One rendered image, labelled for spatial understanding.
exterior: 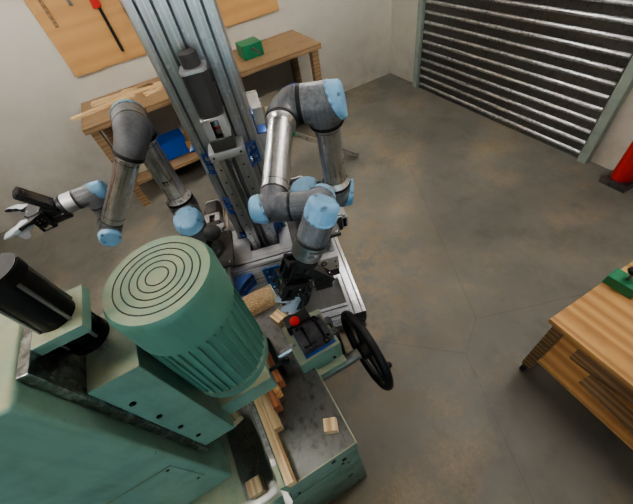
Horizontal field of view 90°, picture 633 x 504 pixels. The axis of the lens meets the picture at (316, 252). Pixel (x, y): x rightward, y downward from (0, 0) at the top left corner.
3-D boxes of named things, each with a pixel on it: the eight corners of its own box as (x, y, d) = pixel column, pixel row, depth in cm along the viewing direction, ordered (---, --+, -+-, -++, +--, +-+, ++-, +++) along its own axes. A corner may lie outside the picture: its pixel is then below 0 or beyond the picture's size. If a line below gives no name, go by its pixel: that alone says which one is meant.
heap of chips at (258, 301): (278, 303, 114) (275, 297, 111) (242, 322, 111) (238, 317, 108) (268, 285, 119) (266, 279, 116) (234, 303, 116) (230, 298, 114)
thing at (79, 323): (115, 346, 47) (16, 281, 35) (60, 374, 46) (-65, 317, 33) (111, 307, 52) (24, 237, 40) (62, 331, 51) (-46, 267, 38)
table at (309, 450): (388, 428, 88) (388, 423, 84) (290, 494, 82) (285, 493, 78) (295, 280, 126) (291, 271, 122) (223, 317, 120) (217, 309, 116)
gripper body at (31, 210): (41, 233, 118) (75, 219, 121) (22, 218, 111) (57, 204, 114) (41, 219, 122) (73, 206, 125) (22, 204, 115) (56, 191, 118)
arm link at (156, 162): (183, 234, 142) (102, 118, 101) (177, 216, 152) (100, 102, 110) (208, 223, 145) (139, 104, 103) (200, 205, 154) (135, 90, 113)
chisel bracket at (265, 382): (279, 388, 86) (271, 377, 79) (231, 417, 83) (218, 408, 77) (269, 365, 90) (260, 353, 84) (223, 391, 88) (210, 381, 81)
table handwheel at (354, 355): (382, 334, 89) (339, 294, 115) (320, 372, 85) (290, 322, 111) (407, 404, 100) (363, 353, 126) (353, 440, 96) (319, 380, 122)
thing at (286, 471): (297, 483, 79) (293, 481, 75) (290, 488, 78) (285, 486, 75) (226, 305, 116) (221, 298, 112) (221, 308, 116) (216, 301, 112)
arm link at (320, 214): (342, 198, 73) (342, 214, 66) (327, 236, 80) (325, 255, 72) (310, 187, 73) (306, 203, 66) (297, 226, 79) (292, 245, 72)
